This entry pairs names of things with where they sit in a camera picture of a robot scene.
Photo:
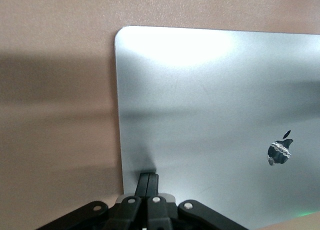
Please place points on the silver laptop with apple logo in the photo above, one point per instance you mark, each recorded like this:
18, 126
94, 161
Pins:
200, 102

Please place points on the brown table cover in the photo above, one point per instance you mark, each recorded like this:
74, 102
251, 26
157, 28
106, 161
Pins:
50, 39

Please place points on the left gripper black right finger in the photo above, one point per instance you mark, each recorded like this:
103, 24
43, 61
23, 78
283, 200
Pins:
153, 190

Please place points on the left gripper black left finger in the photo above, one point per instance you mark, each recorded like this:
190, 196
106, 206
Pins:
141, 190

